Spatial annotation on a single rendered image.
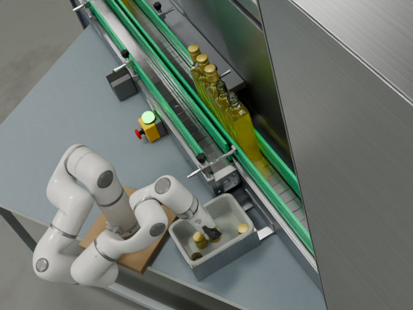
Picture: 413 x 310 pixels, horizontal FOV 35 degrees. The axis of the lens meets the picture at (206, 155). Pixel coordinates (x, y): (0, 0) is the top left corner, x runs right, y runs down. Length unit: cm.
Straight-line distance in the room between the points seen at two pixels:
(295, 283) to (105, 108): 107
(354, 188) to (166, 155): 176
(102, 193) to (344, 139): 147
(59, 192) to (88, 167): 12
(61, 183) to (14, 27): 276
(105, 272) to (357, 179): 138
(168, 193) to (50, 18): 295
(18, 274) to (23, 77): 142
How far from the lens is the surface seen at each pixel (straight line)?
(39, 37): 443
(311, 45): 49
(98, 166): 189
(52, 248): 194
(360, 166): 53
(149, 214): 172
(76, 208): 193
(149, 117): 229
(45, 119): 264
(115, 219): 205
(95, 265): 184
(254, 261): 197
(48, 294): 310
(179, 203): 176
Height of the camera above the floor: 242
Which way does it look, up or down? 48 degrees down
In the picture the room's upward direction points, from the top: 21 degrees counter-clockwise
